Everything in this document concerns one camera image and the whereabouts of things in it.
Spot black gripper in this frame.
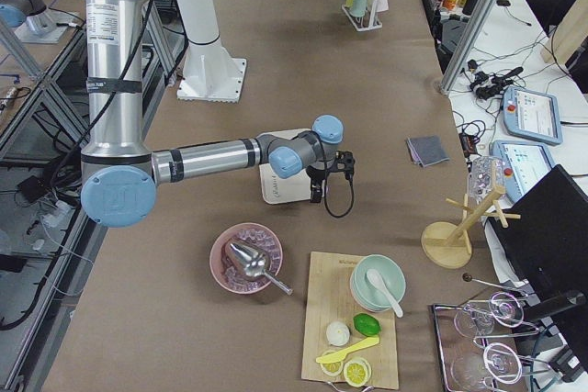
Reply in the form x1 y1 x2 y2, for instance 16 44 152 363
306 165 330 203

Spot cream rabbit tray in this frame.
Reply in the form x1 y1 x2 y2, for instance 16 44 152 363
257 129 322 205

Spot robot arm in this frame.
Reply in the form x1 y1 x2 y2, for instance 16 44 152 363
81 0 344 227

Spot pink cup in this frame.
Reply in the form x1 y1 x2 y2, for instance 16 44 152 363
376 0 389 13

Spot pink ribbed bowl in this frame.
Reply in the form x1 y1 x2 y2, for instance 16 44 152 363
209 222 283 295

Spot metal ice scoop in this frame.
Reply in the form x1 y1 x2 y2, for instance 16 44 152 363
225 240 293 296

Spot white ceramic spoon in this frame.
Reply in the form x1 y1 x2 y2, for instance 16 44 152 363
367 268 403 319

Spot wooden cutting board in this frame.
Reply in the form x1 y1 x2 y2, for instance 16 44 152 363
301 252 400 390

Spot stacked green bowls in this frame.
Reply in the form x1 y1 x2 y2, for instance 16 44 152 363
349 254 406 312

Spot grey folded cloth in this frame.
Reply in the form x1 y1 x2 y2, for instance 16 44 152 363
406 136 449 167

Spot wooden mug tree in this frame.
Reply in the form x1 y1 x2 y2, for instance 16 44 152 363
421 185 521 269

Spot green lime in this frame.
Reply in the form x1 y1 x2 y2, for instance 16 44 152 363
353 313 381 337

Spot white garlic bulb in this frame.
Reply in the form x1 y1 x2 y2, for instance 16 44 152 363
325 320 351 347

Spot yellow plastic knife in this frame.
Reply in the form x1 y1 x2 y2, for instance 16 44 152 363
315 335 380 364

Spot clear glass mug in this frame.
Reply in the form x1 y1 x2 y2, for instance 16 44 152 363
468 156 504 203

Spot lemon half slice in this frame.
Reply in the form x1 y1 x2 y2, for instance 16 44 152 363
320 361 344 377

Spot teach pendant tablet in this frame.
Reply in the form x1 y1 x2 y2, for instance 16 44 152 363
503 85 563 145
491 140 555 203

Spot black monitor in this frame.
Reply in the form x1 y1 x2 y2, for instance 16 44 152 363
490 164 587 298

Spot white wire cup rack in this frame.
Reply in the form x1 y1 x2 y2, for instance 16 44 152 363
341 0 389 32

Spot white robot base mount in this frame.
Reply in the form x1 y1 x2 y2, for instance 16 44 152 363
176 0 247 103

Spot aluminium frame post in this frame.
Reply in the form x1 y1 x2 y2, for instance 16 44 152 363
439 0 496 95

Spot wire wine glass rack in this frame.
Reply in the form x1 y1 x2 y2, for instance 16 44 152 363
430 282 586 391

